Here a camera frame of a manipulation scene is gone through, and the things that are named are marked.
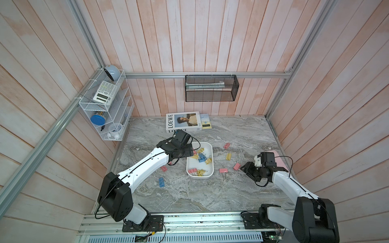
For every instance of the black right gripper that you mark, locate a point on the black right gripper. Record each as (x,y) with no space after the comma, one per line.
(247,169)

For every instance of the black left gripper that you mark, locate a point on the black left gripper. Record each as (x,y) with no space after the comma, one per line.
(188,150)

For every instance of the white storage box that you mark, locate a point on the white storage box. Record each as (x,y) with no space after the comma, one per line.
(200,165)

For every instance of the blue binder clip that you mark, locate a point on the blue binder clip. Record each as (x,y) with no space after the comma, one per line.
(161,182)

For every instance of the yellow binder clip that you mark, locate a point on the yellow binder clip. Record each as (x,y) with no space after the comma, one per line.
(228,156)

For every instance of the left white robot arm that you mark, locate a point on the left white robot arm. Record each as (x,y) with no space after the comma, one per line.
(115,195)

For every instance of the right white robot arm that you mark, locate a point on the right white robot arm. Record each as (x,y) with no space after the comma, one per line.
(313,219)

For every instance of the white LOEWE book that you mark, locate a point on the white LOEWE book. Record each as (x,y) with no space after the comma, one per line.
(186,121)

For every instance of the yellow blue calculator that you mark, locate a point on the yellow blue calculator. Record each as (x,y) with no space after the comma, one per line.
(205,121)

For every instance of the papers in mesh basket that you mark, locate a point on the papers in mesh basket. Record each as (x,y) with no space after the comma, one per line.
(202,86)

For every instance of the blue lid container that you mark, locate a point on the blue lid container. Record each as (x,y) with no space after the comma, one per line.
(98,118)

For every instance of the white calculator on shelf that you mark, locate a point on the white calculator on shelf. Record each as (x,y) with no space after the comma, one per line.
(105,93)

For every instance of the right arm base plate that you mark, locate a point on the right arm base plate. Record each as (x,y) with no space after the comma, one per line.
(255,221)

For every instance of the black mesh wall basket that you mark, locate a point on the black mesh wall basket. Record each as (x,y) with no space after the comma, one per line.
(227,94)

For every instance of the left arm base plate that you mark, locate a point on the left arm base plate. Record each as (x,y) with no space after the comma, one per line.
(153,223)

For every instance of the white wire shelf rack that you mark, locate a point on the white wire shelf rack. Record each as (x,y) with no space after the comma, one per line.
(120,109)

